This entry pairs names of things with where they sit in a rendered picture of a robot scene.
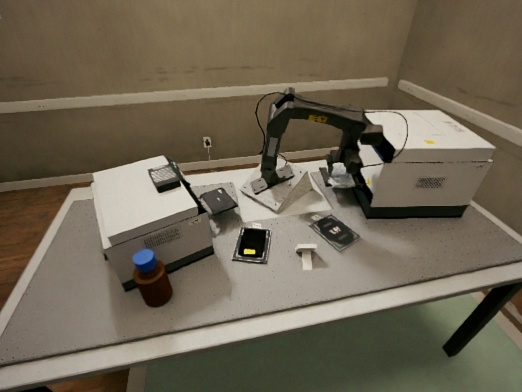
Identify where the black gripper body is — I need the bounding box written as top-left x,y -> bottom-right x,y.
325,142 -> 356,167

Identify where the brown bottle with blue cap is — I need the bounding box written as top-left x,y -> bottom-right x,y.
133,249 -> 173,308

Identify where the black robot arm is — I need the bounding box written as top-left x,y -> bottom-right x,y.
250,87 -> 384,194

